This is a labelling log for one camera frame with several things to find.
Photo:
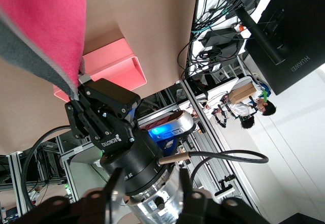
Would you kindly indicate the pink cloth with grey edge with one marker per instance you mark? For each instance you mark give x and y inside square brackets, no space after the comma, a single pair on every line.
[45,23]

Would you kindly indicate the person in white shirt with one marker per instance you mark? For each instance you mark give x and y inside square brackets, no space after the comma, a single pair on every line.
[241,108]

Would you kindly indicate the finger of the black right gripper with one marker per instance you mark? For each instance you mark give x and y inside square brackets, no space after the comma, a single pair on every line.
[75,120]
[111,97]

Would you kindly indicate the black haired person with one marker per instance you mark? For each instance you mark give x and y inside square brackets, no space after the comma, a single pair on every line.
[247,123]

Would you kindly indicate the black Huawei monitor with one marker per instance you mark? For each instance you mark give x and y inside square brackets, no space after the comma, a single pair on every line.
[292,31]

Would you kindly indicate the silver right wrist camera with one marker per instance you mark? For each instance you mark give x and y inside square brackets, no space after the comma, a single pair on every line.
[175,125]

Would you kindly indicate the cardboard box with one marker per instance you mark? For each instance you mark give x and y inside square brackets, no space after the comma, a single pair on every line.
[242,92]

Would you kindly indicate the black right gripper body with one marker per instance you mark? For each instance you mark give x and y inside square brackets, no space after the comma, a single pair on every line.
[132,158]

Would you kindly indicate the black power adapter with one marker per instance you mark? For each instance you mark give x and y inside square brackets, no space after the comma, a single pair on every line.
[218,37]

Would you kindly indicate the pink plastic bin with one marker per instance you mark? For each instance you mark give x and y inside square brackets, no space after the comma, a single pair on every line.
[114,64]

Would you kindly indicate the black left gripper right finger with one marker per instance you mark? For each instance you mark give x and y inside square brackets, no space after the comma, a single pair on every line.
[203,208]

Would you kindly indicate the brown table cover sheet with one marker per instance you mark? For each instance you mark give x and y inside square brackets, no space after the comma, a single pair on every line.
[152,26]

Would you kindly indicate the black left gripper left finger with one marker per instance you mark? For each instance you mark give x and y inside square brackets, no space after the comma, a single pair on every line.
[76,208]

